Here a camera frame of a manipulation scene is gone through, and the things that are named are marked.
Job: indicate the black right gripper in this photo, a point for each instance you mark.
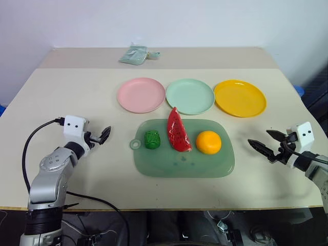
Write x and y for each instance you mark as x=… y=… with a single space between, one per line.
x=284 y=153

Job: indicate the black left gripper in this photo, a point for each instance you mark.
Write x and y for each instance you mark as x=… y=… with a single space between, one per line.
x=90 y=139

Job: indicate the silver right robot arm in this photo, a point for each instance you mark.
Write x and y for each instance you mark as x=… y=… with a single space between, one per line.
x=317 y=174

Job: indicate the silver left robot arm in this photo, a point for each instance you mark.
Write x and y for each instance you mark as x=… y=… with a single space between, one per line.
x=48 y=176

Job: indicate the yellow plate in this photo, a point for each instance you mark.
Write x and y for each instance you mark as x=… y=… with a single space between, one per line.
x=239 y=98

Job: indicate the pink plate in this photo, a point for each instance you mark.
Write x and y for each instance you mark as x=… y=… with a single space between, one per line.
x=141 y=95

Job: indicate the orange toy fruit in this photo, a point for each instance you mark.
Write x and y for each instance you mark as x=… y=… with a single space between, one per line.
x=208 y=142

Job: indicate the light green plate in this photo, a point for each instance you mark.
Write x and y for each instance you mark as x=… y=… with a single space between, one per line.
x=190 y=96

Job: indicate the green bumpy toy gourd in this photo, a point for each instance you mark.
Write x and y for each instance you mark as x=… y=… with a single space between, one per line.
x=152 y=139

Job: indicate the blue container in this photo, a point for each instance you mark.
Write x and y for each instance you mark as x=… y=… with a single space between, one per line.
x=299 y=91
x=2 y=110

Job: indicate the black textured object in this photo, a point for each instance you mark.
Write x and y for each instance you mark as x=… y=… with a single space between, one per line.
x=316 y=97

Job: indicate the red watermelon slice toy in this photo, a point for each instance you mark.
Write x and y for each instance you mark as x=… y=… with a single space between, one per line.
x=178 y=133

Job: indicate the translucent green cutting board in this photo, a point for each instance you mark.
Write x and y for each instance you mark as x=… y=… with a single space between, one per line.
x=184 y=164

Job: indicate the pale green plastic bag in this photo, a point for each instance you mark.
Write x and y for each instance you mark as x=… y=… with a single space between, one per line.
x=133 y=55

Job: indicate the metal clip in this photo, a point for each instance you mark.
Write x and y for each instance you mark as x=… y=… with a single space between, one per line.
x=222 y=226

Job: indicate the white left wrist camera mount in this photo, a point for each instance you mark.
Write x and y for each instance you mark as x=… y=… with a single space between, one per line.
x=73 y=125

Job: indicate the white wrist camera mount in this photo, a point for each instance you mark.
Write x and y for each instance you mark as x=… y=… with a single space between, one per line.
x=73 y=125
x=305 y=135

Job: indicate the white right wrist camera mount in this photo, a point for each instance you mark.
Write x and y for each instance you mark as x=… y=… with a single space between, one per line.
x=305 y=135

